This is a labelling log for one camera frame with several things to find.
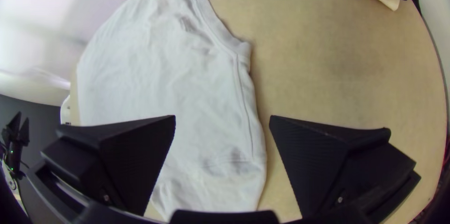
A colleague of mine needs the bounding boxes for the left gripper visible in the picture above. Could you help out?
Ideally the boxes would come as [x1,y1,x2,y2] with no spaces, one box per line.
[1,111,31,149]

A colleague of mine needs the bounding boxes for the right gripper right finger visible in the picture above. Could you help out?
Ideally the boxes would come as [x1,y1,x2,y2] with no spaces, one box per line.
[268,114,421,218]

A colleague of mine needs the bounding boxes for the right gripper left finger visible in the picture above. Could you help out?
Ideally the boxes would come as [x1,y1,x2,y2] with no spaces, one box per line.
[40,114,177,217]

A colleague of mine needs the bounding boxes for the grey t-shirt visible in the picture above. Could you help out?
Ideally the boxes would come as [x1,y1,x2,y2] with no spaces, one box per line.
[60,0,268,222]

